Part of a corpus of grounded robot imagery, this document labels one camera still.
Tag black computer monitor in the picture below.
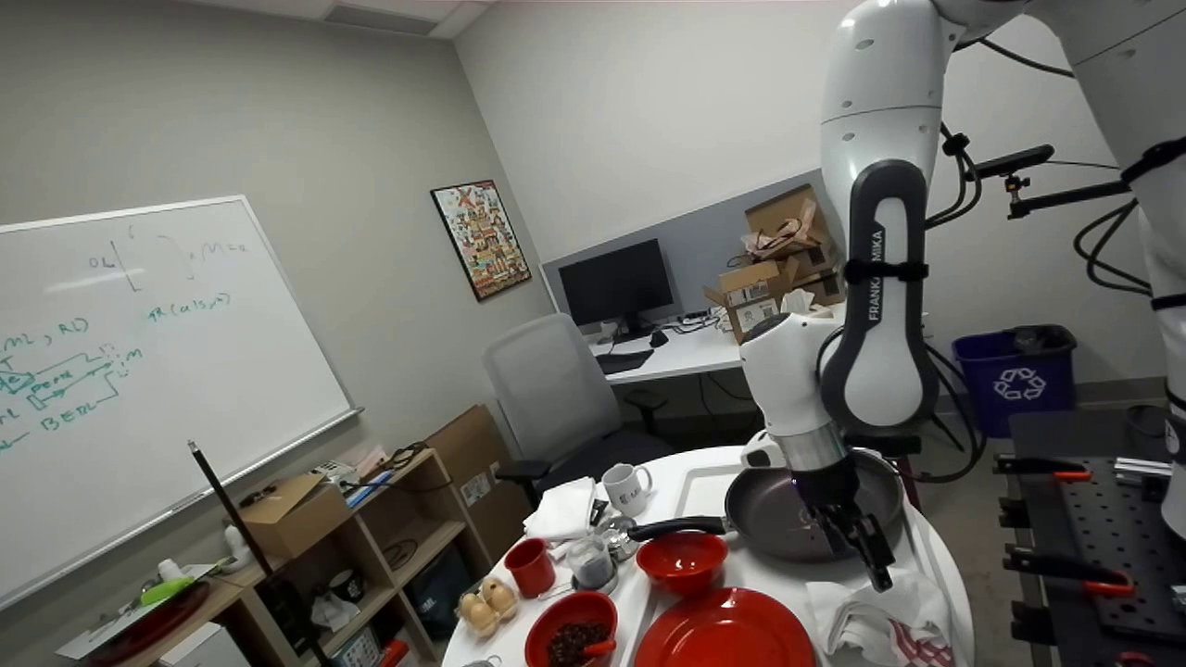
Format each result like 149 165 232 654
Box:
557 235 678 344

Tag empty red bowl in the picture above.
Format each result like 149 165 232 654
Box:
632 532 732 606

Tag grey back office chair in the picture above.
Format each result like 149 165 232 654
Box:
479 312 676 501

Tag white mug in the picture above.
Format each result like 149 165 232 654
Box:
596 459 656 514

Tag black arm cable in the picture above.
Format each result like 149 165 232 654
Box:
923 122 989 235

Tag black perforated workbench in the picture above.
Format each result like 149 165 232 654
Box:
994 403 1186 667

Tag round white table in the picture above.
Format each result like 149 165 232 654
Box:
437 440 979 667

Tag brown egg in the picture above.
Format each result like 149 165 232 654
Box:
457 591 493 639
482 576 524 623

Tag red plate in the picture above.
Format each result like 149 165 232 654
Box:
630 586 818 667

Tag flat cardboard box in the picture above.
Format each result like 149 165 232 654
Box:
703 253 845 316

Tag whiteboard with green writing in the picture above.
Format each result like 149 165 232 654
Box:
0 192 363 617

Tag black base cable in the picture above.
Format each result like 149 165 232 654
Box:
1071 192 1160 299

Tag open cardboard box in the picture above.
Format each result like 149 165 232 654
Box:
742 182 835 262

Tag framed colourful poster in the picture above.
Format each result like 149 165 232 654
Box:
425 177 538 304

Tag black frying pan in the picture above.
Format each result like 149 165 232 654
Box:
626 448 912 572

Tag black camera on stand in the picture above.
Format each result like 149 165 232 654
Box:
960 140 1145 227

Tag white napkin stack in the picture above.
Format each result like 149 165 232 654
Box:
517 476 603 544

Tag picture frame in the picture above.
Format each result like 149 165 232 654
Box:
727 295 787 344

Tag white towel with red print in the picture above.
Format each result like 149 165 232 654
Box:
809 576 962 667

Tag thin black pole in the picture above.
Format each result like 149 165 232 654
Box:
181 439 317 667

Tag red mug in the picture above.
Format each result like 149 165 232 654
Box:
499 539 559 606

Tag glass shaker with metal lid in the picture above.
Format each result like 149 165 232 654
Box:
567 539 624 593
603 514 645 569

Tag red bowl with beans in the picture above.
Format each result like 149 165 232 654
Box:
524 591 624 667

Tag white office desk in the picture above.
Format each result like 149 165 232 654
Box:
590 312 756 395

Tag small cardboard box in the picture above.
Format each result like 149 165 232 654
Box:
232 470 354 569

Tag black keyboard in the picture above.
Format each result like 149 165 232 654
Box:
596 349 661 379

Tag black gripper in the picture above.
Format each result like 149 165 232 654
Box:
792 456 899 597

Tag orange handled black clamp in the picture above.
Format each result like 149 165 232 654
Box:
989 454 1096 491
1002 540 1138 606

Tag wooden shelf unit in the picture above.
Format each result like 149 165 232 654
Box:
53 445 499 667

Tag red dish on shelf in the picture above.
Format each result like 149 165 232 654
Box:
84 579 213 667

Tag blue recycling bin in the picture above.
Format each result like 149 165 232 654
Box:
950 324 1081 440

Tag white tray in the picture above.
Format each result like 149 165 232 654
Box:
610 440 962 667

